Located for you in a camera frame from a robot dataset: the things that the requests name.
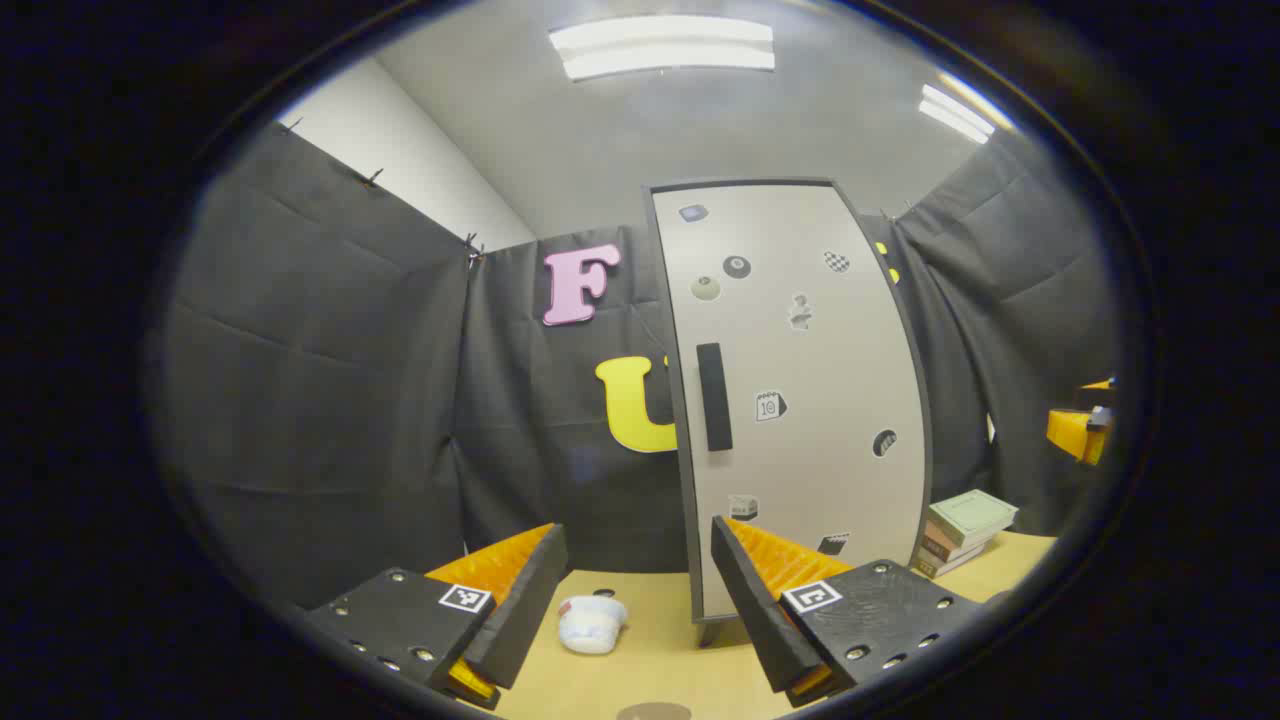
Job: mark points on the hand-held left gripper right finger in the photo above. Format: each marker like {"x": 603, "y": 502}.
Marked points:
{"x": 750, "y": 610}

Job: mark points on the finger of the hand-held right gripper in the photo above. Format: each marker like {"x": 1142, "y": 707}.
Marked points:
{"x": 1100, "y": 384}
{"x": 1078, "y": 432}

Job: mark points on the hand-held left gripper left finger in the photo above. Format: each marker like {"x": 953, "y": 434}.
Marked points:
{"x": 525, "y": 610}

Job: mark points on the round brown coaster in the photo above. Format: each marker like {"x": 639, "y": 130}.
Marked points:
{"x": 653, "y": 713}

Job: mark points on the beige cabinet door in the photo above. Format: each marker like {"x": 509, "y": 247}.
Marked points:
{"x": 830, "y": 480}

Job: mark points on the small white toy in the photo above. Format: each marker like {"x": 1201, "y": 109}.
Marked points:
{"x": 592, "y": 625}

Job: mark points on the pale green book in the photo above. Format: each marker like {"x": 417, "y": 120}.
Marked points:
{"x": 972, "y": 515}

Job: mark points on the brown book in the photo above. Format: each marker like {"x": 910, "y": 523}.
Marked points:
{"x": 945, "y": 548}

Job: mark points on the white book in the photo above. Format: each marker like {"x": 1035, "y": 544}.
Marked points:
{"x": 940, "y": 568}

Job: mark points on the black backdrop cloth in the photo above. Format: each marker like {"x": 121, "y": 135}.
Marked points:
{"x": 330, "y": 380}

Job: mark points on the narrow ceiling light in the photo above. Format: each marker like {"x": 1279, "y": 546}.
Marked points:
{"x": 955, "y": 113}

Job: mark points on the large ceiling light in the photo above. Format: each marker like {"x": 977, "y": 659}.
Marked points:
{"x": 660, "y": 45}

